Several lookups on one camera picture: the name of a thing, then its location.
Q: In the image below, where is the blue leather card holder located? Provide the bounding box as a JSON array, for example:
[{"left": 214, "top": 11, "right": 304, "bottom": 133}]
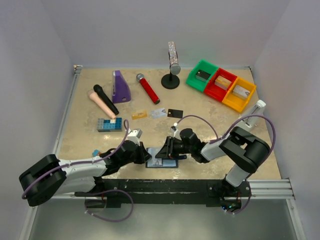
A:
[{"left": 145, "top": 147, "right": 187, "bottom": 169}]

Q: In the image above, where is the black VIP card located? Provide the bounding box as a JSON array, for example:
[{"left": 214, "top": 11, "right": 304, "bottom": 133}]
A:
[{"left": 167, "top": 108, "right": 184, "bottom": 119}]

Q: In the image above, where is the silver white credit card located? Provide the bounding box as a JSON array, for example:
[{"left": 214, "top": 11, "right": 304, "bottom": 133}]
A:
[{"left": 150, "top": 108, "right": 167, "bottom": 119}]

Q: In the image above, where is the gold VIP card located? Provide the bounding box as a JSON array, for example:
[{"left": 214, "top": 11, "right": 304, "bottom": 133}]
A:
[{"left": 131, "top": 109, "right": 148, "bottom": 120}]

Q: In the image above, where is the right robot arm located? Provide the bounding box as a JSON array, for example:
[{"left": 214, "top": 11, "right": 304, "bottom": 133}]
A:
[{"left": 155, "top": 126, "right": 271, "bottom": 187}]

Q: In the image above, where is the dark card in green bin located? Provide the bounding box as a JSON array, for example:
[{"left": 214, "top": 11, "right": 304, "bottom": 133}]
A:
[{"left": 195, "top": 69, "right": 211, "bottom": 82}]

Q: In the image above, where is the tan card in red bin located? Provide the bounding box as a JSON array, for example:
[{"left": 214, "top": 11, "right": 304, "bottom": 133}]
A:
[{"left": 214, "top": 76, "right": 232, "bottom": 90}]

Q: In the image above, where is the white card in yellow bin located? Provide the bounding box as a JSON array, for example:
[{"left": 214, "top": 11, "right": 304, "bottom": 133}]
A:
[{"left": 232, "top": 85, "right": 251, "bottom": 100}]

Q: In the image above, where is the orange blue toy brick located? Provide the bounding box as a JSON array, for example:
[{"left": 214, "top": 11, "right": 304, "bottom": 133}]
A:
[{"left": 92, "top": 149, "right": 101, "bottom": 157}]

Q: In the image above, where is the blue grey brick block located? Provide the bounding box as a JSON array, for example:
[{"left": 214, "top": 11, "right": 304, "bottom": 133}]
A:
[{"left": 96, "top": 117, "right": 123, "bottom": 132}]

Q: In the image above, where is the purple metronome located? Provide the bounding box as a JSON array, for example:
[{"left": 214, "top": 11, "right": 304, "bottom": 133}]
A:
[{"left": 112, "top": 70, "right": 132, "bottom": 104}]

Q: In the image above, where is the black microphone stand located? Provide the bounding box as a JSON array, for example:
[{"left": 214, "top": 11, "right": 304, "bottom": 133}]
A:
[{"left": 161, "top": 73, "right": 180, "bottom": 90}]

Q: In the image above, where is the red microphone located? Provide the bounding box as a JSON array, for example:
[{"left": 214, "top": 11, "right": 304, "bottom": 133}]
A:
[{"left": 136, "top": 73, "right": 160, "bottom": 105}]

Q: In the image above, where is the pink microphone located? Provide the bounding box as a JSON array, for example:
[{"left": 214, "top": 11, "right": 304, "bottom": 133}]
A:
[{"left": 87, "top": 90, "right": 116, "bottom": 120}]

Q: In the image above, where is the green storage bin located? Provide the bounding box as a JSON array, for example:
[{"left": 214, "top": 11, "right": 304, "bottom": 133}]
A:
[{"left": 186, "top": 59, "right": 219, "bottom": 93}]

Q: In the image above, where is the black microphone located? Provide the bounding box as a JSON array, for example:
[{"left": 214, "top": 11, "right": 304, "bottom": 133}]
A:
[{"left": 93, "top": 84, "right": 119, "bottom": 115}]

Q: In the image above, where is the glitter microphone on stand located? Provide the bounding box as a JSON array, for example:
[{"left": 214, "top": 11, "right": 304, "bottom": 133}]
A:
[{"left": 168, "top": 41, "right": 181, "bottom": 75}]

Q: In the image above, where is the red storage bin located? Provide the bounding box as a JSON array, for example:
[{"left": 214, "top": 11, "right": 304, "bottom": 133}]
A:
[{"left": 204, "top": 68, "right": 237, "bottom": 102}]

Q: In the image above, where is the yellow storage bin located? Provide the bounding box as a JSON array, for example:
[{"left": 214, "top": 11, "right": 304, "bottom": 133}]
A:
[{"left": 222, "top": 77, "right": 257, "bottom": 113}]

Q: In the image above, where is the white grey metronome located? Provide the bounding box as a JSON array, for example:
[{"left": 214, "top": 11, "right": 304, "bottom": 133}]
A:
[{"left": 237, "top": 99, "right": 267, "bottom": 131}]

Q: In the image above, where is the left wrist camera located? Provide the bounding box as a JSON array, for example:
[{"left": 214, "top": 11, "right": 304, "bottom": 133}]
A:
[{"left": 127, "top": 128, "right": 143, "bottom": 146}]

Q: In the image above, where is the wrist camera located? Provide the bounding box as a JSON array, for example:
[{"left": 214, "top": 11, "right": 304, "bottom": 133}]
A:
[
  {"left": 127, "top": 128, "right": 143, "bottom": 146},
  {"left": 170, "top": 122, "right": 179, "bottom": 138}
]

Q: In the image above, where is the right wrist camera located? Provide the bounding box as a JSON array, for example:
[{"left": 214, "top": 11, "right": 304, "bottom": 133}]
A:
[{"left": 170, "top": 122, "right": 179, "bottom": 138}]

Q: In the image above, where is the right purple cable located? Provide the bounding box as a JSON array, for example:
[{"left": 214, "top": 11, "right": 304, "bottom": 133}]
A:
[{"left": 173, "top": 114, "right": 276, "bottom": 215}]

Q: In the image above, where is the aluminium left frame rail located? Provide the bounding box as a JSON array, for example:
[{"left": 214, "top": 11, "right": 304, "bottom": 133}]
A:
[{"left": 52, "top": 65, "right": 83, "bottom": 157}]

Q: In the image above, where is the aluminium frame rail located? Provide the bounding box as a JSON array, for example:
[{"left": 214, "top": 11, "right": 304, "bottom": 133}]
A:
[
  {"left": 44, "top": 179, "right": 295, "bottom": 201},
  {"left": 52, "top": 65, "right": 83, "bottom": 157}
]

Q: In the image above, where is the aluminium front frame rail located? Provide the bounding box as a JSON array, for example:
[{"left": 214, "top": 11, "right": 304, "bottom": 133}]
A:
[{"left": 44, "top": 179, "right": 295, "bottom": 201}]

